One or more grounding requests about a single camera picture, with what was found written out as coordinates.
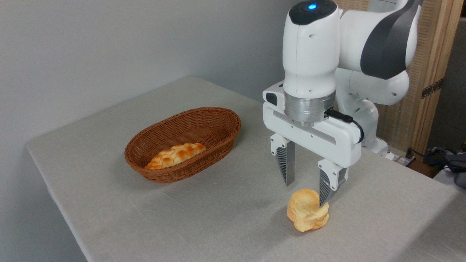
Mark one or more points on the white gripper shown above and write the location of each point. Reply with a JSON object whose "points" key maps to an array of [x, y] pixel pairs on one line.
{"points": [[327, 142]]}

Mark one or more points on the round golden bread roll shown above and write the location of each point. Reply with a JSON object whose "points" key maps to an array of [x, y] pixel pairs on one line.
{"points": [[305, 218]]}

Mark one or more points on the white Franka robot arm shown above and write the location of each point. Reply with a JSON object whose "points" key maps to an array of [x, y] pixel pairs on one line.
{"points": [[309, 54]]}

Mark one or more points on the long braided bread loaf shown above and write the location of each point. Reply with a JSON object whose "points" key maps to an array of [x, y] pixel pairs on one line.
{"points": [[176, 154]]}

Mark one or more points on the brown wicker oval basket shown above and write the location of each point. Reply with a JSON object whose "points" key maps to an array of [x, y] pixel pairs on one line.
{"points": [[160, 138]]}

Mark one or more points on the white power strip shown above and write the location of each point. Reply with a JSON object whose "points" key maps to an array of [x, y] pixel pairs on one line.
{"points": [[398, 159]]}

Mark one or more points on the grey tablecloth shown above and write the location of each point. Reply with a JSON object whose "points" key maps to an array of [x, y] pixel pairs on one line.
{"points": [[218, 211]]}

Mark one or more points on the dark grey bag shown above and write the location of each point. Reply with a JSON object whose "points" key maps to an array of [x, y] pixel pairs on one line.
{"points": [[455, 162]]}

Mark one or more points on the dark metal hinge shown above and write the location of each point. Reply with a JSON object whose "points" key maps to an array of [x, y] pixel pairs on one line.
{"points": [[432, 88]]}

